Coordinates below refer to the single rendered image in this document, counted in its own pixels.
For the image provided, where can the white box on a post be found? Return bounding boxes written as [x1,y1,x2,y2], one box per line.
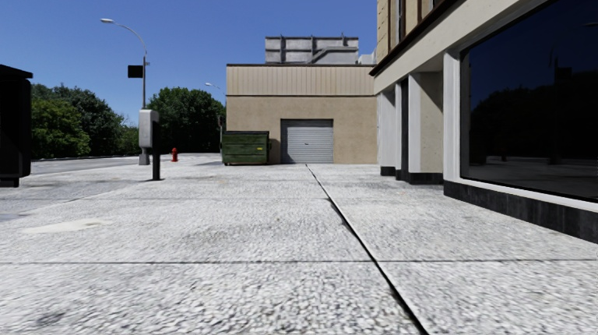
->
[138,109,162,182]

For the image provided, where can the dark box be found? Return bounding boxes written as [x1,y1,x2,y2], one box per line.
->
[0,64,34,189]

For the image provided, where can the grey street lamp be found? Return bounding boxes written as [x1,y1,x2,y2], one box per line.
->
[100,18,151,166]

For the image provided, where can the green dumpster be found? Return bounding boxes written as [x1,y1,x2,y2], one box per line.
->
[220,130,272,166]

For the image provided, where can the grey concrete building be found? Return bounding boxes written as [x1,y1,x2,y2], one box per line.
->
[265,33,378,65]

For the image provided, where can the trees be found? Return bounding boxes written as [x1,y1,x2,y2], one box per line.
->
[30,83,227,160]

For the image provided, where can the pale stone shopfront building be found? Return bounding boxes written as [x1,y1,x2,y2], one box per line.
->
[368,0,598,245]

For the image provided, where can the tan concrete garage building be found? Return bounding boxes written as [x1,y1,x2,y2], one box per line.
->
[226,63,378,165]

